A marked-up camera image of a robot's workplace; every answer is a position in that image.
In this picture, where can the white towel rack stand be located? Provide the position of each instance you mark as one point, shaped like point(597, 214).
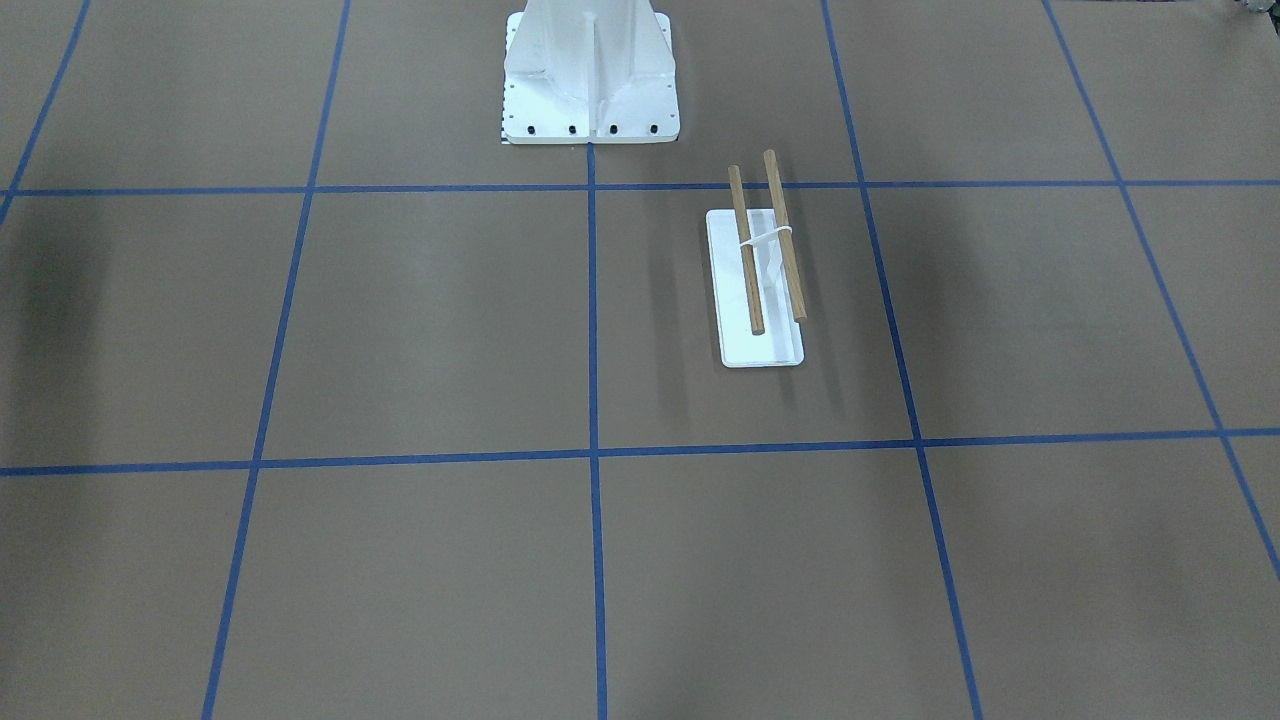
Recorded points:
point(781, 342)

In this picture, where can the wooden rack dowel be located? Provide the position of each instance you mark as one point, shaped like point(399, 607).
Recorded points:
point(746, 251)
point(785, 234)

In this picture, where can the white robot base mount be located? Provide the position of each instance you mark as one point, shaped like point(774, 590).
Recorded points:
point(579, 72)

